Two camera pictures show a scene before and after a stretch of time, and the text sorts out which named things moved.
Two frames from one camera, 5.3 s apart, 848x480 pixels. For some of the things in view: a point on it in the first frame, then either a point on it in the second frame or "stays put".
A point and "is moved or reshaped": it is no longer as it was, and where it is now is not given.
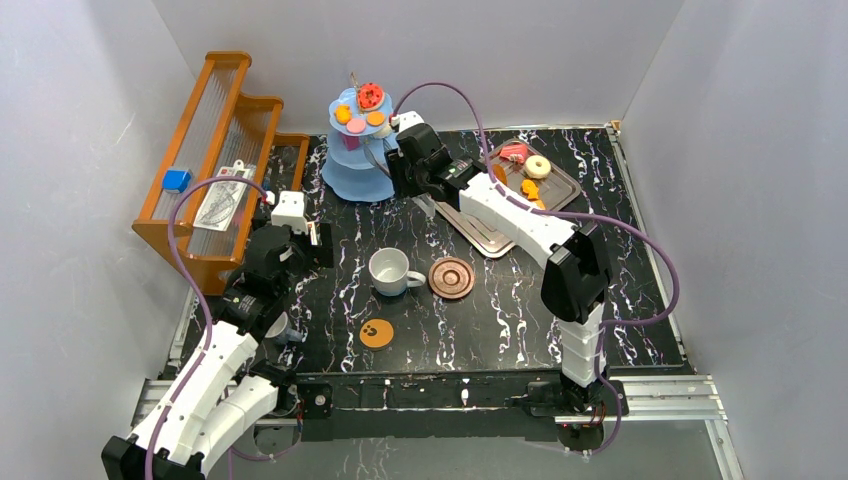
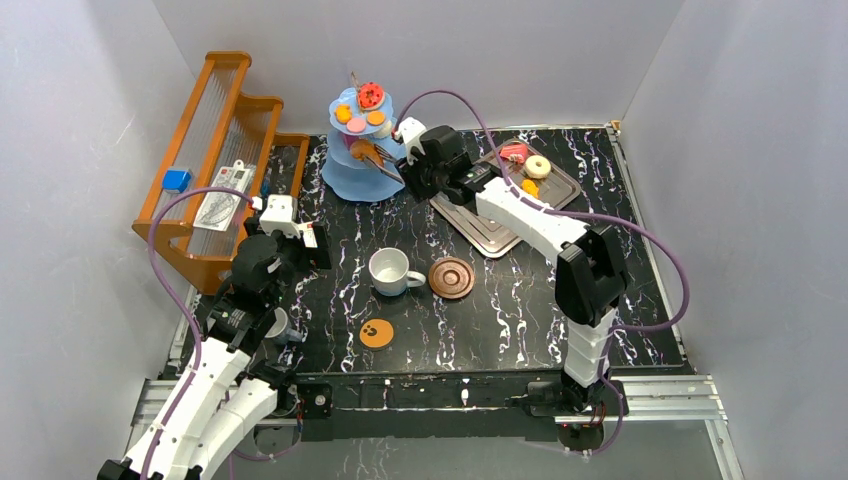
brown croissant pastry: x=500 y=173 is moved or reshaped
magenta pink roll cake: x=352 y=142 stays put
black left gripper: x=322 y=245 stays put
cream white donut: x=537 y=166 stays put
